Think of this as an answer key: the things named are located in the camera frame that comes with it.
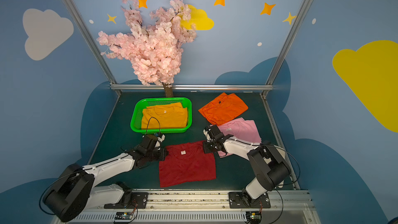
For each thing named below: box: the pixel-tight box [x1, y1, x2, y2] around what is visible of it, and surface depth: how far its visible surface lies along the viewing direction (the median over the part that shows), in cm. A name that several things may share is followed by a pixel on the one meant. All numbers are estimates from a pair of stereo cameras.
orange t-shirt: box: [197, 92, 249, 126], surface depth 114 cm
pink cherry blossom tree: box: [96, 0, 197, 97], surface depth 70 cm
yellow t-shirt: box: [141, 102, 189, 130], surface depth 109 cm
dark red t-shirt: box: [159, 140, 217, 188], surface depth 86 cm
